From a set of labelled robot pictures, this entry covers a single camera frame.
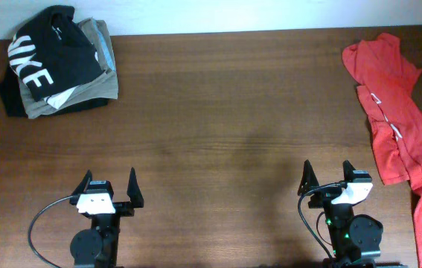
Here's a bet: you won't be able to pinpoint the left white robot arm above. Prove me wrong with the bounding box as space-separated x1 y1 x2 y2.
70 169 144 268

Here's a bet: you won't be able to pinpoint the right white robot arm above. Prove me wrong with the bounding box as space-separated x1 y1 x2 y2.
297 160 383 267

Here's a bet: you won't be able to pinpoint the white folded garment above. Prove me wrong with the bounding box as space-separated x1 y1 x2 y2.
44 87 76 109

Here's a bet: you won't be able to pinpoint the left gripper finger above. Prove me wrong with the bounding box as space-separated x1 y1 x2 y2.
127 167 144 208
72 170 92 196

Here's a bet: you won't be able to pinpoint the black folded garment bottom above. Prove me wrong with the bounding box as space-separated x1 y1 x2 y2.
0 67 109 118

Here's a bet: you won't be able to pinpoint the light blue folded garment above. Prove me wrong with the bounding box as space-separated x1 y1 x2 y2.
95 28 116 71

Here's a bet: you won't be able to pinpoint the red orange t-shirt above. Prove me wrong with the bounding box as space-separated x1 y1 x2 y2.
342 33 422 267

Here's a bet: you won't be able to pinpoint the black folded shirt white letters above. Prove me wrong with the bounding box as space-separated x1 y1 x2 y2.
7 5 103 101

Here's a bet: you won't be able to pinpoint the olive folded garment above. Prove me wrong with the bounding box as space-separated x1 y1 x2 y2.
19 18 118 119

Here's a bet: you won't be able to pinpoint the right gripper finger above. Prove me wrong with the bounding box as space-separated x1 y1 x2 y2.
342 160 355 182
297 159 319 196

